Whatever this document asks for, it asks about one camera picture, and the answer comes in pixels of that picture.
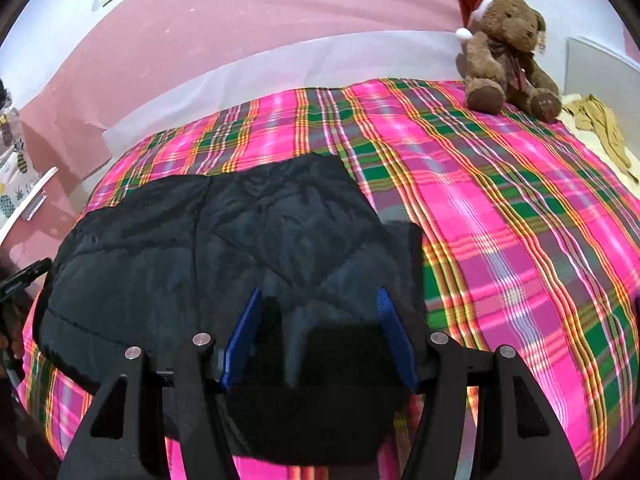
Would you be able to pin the black puffer jacket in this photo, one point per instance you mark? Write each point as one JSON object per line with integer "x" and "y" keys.
{"x": 281, "y": 264}

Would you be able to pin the pink plaid bed cover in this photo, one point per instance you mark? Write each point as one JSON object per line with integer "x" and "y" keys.
{"x": 530, "y": 240}

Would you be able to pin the pink headboard cloth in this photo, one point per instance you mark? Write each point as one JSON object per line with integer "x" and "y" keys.
{"x": 90, "y": 67}

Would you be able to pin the white storage box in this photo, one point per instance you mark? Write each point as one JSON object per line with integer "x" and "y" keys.
{"x": 594, "y": 69}

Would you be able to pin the pineapple print cloth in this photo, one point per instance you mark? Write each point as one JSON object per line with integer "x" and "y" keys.
{"x": 18, "y": 175}

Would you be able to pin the brown teddy bear santa hat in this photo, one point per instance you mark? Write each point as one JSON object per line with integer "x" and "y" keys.
{"x": 500, "y": 38}

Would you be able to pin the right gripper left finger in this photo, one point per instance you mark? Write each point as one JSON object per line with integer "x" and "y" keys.
{"x": 122, "y": 434}

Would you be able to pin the yellow crumpled cloth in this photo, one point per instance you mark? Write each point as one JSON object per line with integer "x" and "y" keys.
{"x": 591, "y": 114}

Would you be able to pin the pink bedside cabinet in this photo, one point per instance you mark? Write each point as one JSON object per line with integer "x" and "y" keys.
{"x": 38, "y": 234}

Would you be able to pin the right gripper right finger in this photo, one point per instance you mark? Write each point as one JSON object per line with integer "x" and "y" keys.
{"x": 518, "y": 435}

